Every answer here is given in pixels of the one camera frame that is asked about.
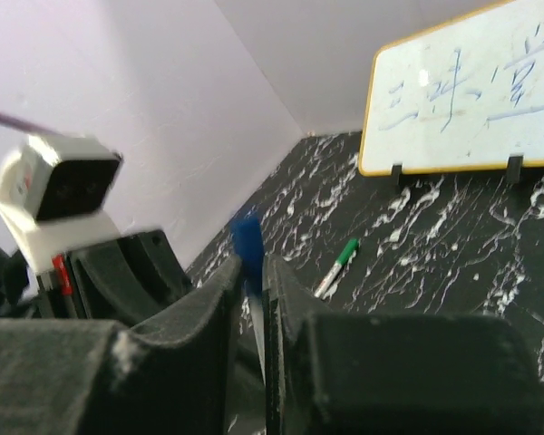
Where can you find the blue pen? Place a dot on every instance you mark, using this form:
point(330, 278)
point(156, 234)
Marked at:
point(257, 316)

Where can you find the white board with yellow frame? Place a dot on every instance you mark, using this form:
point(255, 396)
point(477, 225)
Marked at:
point(464, 95)

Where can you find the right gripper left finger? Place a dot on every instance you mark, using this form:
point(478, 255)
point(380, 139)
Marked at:
point(167, 375)

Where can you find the green pen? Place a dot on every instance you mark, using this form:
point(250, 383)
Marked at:
point(348, 251)

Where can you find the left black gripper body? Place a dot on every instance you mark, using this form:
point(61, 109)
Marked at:
point(128, 279)

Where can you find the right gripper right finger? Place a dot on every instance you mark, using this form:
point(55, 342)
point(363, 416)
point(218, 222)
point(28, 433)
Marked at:
point(333, 372)

